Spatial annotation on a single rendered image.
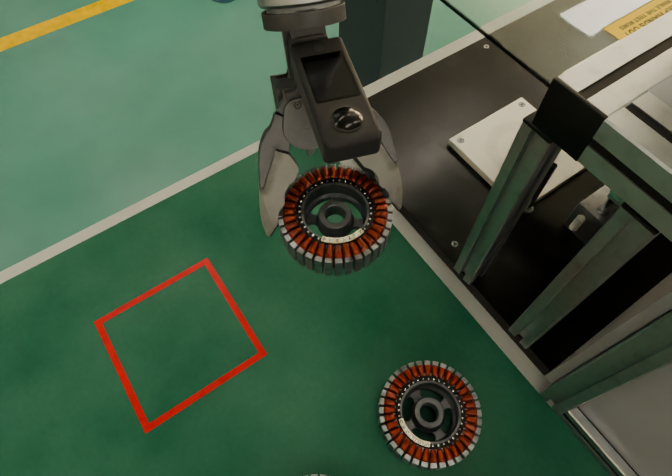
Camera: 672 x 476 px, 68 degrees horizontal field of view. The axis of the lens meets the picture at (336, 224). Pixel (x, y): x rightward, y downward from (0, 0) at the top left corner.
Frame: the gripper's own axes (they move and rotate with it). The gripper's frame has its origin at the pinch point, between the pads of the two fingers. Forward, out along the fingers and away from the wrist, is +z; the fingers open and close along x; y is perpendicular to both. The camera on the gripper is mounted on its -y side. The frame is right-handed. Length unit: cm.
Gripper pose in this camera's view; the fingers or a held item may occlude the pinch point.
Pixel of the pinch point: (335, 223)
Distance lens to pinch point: 50.2
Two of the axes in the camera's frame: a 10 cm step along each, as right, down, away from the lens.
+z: 1.2, 8.6, 4.9
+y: -2.0, -4.7, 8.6
